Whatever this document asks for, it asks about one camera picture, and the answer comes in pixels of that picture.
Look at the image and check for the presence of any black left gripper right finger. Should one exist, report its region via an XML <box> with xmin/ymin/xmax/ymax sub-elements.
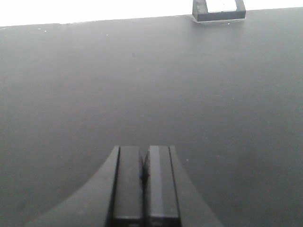
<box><xmin>144</xmin><ymin>146</ymin><xmax>223</xmax><ymax>227</ymax></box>

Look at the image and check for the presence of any black framed white power socket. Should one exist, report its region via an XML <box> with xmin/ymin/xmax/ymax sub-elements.
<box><xmin>192</xmin><ymin>0</ymin><xmax>246</xmax><ymax>22</ymax></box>

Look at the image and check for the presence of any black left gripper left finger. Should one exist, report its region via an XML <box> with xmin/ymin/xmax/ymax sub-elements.
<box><xmin>26</xmin><ymin>146</ymin><xmax>143</xmax><ymax>227</ymax></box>

